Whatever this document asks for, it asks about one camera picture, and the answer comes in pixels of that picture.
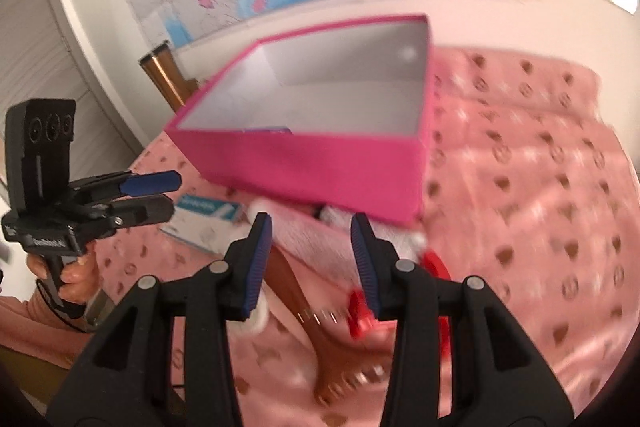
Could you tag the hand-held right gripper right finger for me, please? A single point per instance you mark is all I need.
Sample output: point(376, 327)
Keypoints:
point(365, 267)

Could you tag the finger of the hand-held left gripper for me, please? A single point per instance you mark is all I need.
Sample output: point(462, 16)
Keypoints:
point(145, 212)
point(152, 182)

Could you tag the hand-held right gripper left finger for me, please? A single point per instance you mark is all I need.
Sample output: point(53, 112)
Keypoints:
point(256, 262)

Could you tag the red scissors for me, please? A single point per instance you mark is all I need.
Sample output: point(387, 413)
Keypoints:
point(435, 267)

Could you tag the pink cardboard box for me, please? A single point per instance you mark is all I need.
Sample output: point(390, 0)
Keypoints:
point(320, 157)

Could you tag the person's left forearm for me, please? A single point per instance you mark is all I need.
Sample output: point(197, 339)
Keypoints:
point(35, 332)

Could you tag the person's left hand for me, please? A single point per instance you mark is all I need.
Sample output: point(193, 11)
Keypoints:
point(80, 274)

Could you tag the white blue medicine box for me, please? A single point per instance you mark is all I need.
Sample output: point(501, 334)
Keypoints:
point(205, 222)

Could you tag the salmon pink tube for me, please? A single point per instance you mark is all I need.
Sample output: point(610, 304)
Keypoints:
point(327, 347)

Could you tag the grey door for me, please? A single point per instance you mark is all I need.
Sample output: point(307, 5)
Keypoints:
point(55, 72)

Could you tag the copper thermos bottle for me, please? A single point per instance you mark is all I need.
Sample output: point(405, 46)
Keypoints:
point(167, 74)

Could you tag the pink printed blanket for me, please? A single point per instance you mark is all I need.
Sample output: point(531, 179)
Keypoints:
point(525, 217)

